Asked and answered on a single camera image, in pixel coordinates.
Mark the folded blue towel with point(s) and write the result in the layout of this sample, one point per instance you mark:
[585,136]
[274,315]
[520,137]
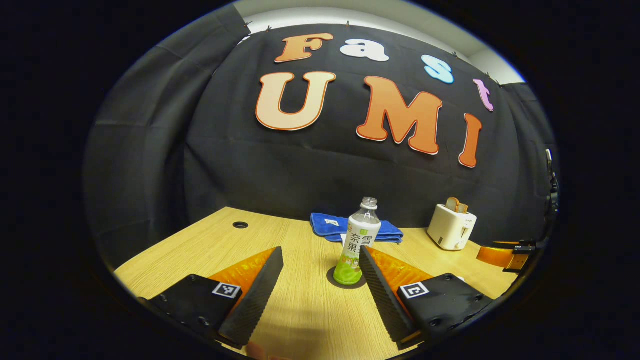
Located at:
[327,225]

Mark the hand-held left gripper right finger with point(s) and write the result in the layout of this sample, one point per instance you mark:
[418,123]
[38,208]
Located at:
[382,300]

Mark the cream toaster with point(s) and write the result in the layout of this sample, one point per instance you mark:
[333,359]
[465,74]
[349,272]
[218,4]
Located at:
[450,227]

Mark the brown toast slice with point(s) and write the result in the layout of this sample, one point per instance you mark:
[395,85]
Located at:
[463,208]
[452,204]

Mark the clear water bottle green label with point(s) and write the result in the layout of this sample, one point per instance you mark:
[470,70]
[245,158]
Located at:
[357,240]

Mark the dark round coaster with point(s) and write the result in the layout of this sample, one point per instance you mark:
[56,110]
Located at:
[332,280]

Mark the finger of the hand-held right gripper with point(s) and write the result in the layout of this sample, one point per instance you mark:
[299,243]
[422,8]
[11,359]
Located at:
[500,256]

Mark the black backdrop cloth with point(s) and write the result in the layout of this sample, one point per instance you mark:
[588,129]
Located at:
[300,170]

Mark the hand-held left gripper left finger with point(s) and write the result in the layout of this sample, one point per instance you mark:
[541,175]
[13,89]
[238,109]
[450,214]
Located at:
[255,300]

